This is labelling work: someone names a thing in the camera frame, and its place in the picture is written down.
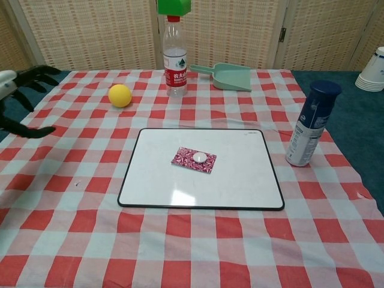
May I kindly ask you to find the red patterned wrapper packet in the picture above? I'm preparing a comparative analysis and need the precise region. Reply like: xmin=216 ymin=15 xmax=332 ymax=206
xmin=170 ymin=146 xmax=217 ymax=175

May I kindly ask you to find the stack of white paper cups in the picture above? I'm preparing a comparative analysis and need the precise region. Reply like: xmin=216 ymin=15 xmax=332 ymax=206
xmin=355 ymin=46 xmax=384 ymax=93

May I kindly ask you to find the yellow ball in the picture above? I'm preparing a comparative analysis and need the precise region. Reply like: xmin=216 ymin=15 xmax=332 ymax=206
xmin=108 ymin=84 xmax=133 ymax=108

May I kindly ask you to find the left silver black-fingered robot hand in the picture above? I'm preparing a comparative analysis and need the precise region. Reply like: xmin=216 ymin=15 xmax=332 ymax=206
xmin=0 ymin=64 xmax=62 ymax=139

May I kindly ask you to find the green building block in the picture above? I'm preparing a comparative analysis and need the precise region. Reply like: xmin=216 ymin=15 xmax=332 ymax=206
xmin=157 ymin=0 xmax=192 ymax=16

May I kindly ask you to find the bamboo folding screen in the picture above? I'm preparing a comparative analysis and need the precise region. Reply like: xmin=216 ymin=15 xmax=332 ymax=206
xmin=0 ymin=0 xmax=384 ymax=79

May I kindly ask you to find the red white checkered tablecloth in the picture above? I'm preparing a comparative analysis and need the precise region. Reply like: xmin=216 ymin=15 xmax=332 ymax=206
xmin=0 ymin=69 xmax=384 ymax=288

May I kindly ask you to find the clear red-labelled water bottle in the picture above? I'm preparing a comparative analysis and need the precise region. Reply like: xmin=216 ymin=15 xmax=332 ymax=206
xmin=162 ymin=15 xmax=188 ymax=97

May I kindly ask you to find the white board with black rim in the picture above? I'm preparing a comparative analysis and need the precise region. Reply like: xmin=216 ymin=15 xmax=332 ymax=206
xmin=117 ymin=128 xmax=285 ymax=211

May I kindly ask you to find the mint green dustpan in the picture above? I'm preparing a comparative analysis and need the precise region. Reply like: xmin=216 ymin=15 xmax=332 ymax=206
xmin=190 ymin=62 xmax=252 ymax=92

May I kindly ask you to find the blue-capped white canister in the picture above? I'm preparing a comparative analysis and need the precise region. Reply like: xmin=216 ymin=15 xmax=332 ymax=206
xmin=285 ymin=80 xmax=343 ymax=167

